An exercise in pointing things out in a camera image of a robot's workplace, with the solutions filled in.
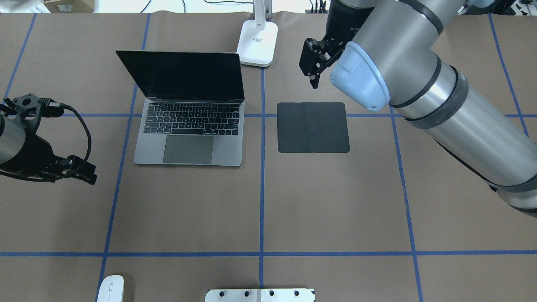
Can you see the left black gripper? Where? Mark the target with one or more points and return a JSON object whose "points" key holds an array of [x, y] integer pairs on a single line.
{"points": [[28, 157]]}

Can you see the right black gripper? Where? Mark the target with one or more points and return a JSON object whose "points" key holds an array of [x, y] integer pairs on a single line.
{"points": [[345, 22]]}

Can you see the black mouse pad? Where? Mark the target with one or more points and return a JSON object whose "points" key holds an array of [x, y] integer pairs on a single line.
{"points": [[312, 127]]}

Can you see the white computer mouse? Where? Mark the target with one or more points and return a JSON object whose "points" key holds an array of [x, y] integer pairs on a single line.
{"points": [[111, 289]]}

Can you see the grey laptop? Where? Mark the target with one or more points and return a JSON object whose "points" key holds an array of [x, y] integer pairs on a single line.
{"points": [[193, 113]]}

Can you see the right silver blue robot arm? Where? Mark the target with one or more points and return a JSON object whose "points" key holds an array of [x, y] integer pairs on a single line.
{"points": [[381, 54]]}

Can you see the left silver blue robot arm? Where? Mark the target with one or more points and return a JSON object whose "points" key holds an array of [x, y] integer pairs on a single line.
{"points": [[13, 137]]}

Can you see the white desk lamp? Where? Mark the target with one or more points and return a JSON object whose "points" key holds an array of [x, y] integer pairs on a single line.
{"points": [[258, 36]]}

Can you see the cardboard box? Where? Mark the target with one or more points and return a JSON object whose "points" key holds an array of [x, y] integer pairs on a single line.
{"points": [[70, 6]]}

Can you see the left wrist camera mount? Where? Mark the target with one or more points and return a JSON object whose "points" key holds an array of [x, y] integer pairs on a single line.
{"points": [[27, 111]]}

